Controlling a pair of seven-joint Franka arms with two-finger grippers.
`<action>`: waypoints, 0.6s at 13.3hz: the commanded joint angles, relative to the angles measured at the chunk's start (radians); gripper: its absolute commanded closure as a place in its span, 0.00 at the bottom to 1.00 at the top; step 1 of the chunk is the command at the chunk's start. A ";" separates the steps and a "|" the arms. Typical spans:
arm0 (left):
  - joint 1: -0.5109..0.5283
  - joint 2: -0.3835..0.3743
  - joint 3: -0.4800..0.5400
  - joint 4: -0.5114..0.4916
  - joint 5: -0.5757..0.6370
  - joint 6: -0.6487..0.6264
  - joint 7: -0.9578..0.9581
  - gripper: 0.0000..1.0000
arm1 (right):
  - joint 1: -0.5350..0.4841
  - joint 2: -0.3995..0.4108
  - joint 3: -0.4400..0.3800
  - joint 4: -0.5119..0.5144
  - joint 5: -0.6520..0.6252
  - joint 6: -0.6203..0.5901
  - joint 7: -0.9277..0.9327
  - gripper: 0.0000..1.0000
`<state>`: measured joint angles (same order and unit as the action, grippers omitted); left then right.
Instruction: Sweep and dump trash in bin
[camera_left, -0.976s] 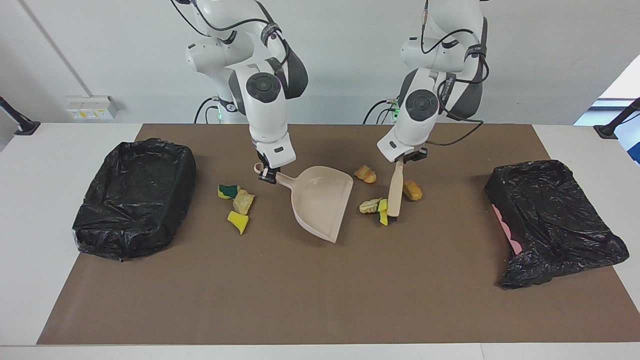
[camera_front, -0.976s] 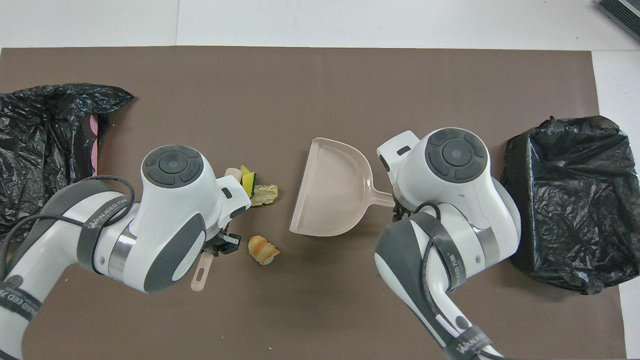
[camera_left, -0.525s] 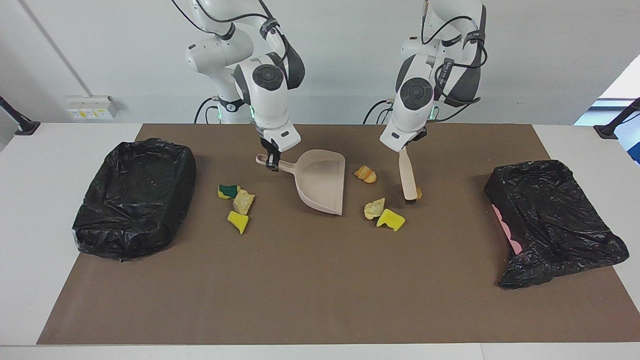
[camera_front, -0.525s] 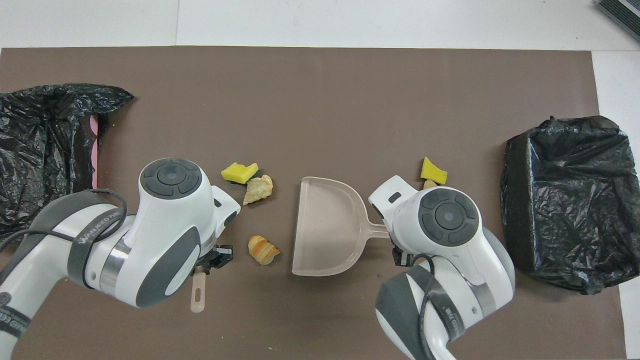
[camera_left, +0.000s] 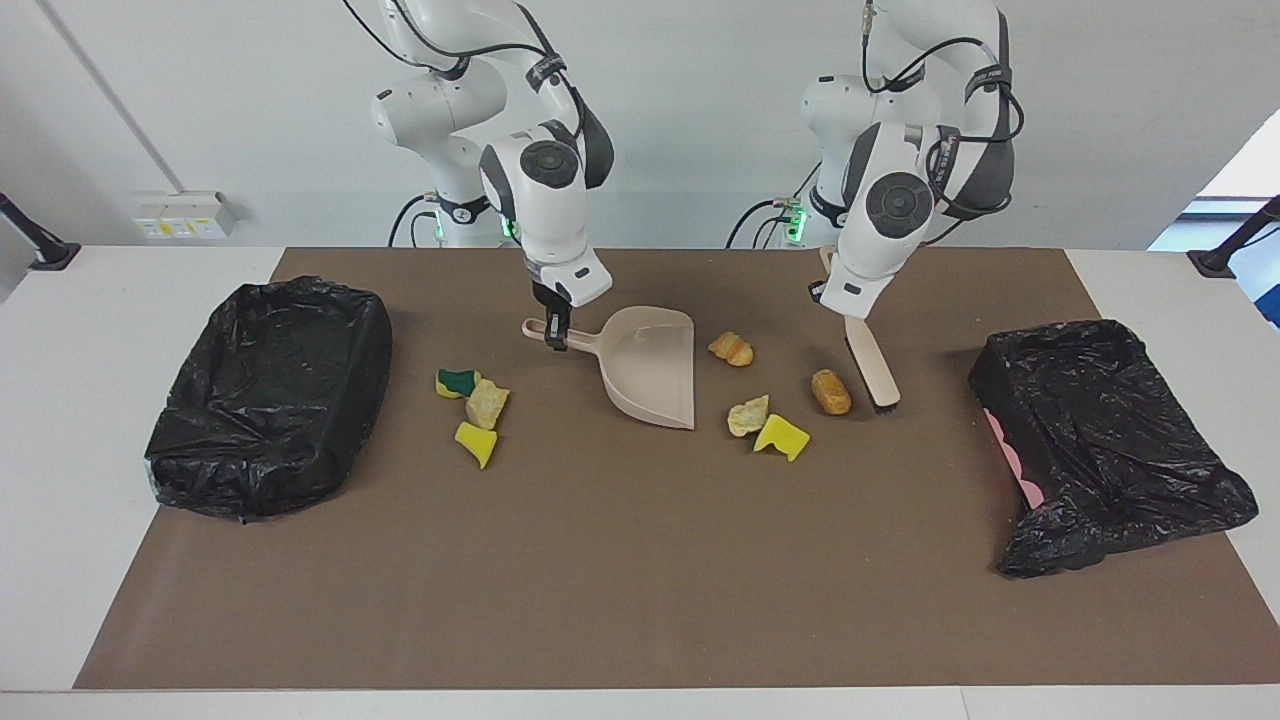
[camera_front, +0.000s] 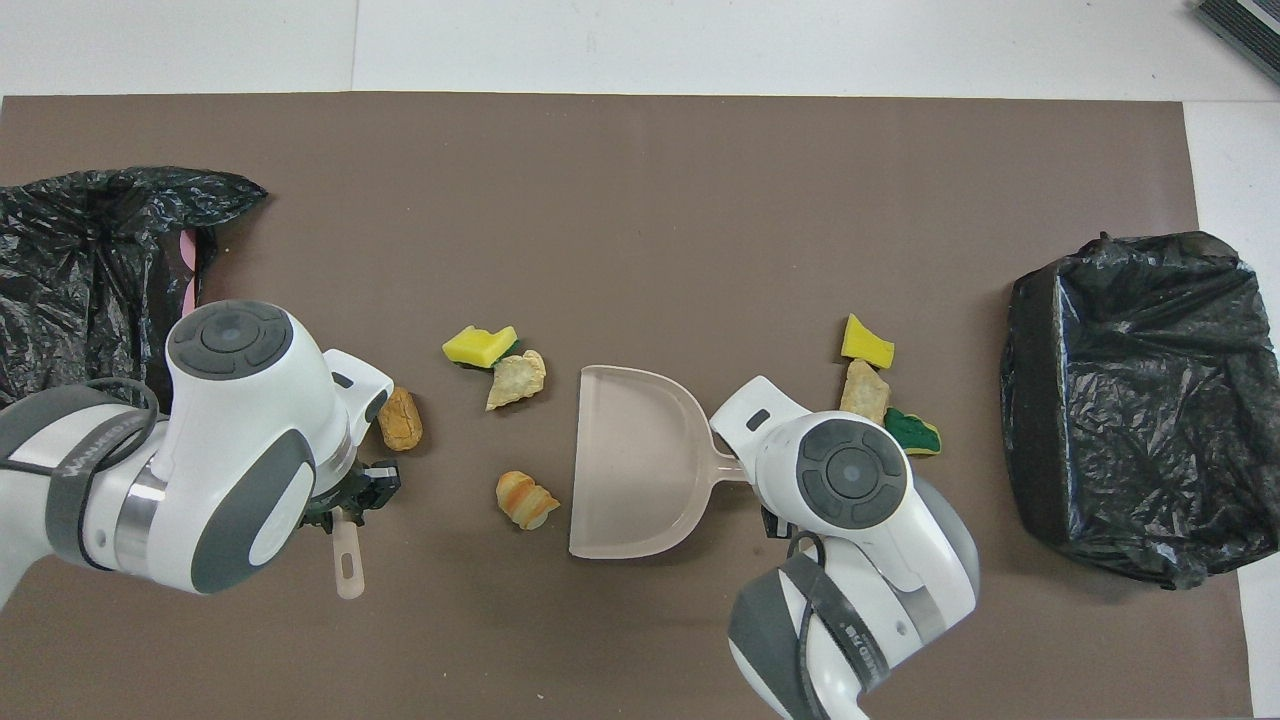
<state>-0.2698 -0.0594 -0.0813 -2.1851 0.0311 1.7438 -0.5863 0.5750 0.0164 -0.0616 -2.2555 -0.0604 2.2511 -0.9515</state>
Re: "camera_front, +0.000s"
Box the green and yellow sponge piece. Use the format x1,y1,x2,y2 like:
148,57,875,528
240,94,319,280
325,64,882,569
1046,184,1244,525
884,407,942,457

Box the tan sponge piece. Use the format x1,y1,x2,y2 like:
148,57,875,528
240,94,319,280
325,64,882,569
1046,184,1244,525
838,359,891,426

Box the notched yellow sponge piece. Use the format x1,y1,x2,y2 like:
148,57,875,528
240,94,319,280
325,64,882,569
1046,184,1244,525
442,325,521,371

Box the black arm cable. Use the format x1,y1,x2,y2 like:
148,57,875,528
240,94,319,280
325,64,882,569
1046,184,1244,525
785,533,836,720
0,378,163,471

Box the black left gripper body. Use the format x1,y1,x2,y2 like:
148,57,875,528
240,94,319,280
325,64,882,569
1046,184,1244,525
330,470,373,516

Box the pink plastic bin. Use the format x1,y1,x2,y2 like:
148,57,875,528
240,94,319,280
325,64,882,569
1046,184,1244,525
178,228,203,313

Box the brown table mat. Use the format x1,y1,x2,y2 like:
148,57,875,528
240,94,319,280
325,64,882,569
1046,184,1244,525
0,93,1254,720

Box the dark grey ribbed object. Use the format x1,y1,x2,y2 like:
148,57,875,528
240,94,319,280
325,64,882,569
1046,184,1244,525
1195,0,1280,56

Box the orange toy croissant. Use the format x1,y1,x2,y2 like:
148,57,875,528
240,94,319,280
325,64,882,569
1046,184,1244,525
496,470,561,530

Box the black bag lined bin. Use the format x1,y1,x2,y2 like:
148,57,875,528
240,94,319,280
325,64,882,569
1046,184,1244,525
1000,231,1280,591

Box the beige plastic dustpan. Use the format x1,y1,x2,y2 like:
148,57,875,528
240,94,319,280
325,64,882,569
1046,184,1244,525
568,365,751,561

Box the yellow sponge wedge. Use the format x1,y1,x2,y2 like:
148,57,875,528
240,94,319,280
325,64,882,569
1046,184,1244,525
841,313,896,370

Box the brown bread nugget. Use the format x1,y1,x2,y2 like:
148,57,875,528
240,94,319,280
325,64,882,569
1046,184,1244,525
378,387,424,452

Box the beige hand brush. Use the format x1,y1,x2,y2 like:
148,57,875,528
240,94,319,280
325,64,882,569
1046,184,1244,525
333,505,366,601

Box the crumpled black trash bag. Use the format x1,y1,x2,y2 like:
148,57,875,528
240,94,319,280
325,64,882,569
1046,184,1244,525
0,167,269,411

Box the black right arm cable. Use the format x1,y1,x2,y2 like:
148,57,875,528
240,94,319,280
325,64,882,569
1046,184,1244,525
785,533,836,720

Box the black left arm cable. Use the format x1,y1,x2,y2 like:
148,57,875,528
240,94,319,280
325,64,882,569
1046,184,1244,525
0,378,163,471

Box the pale sponge piece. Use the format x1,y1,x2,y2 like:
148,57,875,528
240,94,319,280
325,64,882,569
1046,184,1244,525
486,350,548,412

